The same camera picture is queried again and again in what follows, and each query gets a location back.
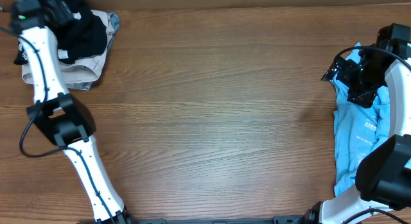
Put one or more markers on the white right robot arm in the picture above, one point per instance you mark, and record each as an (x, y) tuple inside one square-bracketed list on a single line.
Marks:
[(382, 179)]

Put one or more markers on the black t-shirt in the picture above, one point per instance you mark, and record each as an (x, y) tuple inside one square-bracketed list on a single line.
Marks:
[(29, 24)]

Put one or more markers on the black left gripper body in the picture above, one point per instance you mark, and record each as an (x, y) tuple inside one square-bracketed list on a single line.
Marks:
[(60, 13)]

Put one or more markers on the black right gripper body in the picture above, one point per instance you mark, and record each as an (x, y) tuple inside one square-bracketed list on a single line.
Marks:
[(363, 82)]

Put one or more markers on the light blue t-shirt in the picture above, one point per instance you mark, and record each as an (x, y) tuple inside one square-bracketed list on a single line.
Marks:
[(359, 131)]

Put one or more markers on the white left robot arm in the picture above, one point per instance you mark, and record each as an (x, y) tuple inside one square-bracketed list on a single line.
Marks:
[(66, 122)]

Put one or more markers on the folded beige garment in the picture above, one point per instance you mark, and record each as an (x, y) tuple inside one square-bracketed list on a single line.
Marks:
[(80, 70)]

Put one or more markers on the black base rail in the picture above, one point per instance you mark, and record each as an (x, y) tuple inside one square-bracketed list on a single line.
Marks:
[(275, 220)]

